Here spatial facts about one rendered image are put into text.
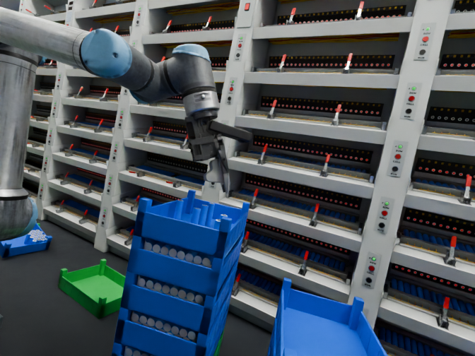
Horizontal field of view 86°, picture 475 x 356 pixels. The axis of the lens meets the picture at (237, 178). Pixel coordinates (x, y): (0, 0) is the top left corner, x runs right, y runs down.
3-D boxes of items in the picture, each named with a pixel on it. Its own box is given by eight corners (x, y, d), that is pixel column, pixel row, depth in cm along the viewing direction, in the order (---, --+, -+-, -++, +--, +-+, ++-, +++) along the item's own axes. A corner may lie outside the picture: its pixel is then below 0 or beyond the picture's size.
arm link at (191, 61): (180, 60, 72) (213, 49, 69) (189, 104, 73) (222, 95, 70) (161, 48, 63) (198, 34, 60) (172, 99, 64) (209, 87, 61)
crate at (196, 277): (215, 297, 51) (223, 259, 51) (126, 270, 55) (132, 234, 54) (240, 252, 81) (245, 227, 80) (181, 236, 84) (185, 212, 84)
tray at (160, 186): (201, 205, 124) (202, 186, 121) (118, 179, 151) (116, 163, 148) (223, 192, 140) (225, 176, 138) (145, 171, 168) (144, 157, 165)
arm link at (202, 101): (214, 99, 72) (220, 87, 63) (218, 116, 72) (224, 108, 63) (182, 104, 70) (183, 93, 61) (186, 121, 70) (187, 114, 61)
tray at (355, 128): (384, 145, 90) (394, 104, 86) (235, 126, 117) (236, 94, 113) (384, 138, 107) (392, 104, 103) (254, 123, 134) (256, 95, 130)
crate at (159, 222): (223, 259, 51) (231, 220, 51) (132, 234, 54) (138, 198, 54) (245, 227, 80) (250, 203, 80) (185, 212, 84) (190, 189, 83)
